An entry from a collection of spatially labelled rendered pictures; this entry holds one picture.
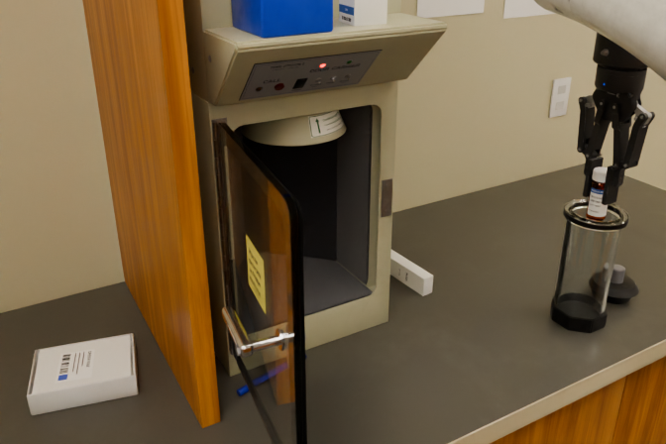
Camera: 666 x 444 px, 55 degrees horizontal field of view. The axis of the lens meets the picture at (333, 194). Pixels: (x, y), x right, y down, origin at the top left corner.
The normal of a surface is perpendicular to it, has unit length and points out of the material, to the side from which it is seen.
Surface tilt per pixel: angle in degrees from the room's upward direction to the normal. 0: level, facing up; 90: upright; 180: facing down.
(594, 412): 90
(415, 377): 0
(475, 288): 0
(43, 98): 90
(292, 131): 66
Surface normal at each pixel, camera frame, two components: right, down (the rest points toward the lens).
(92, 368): 0.00, -0.92
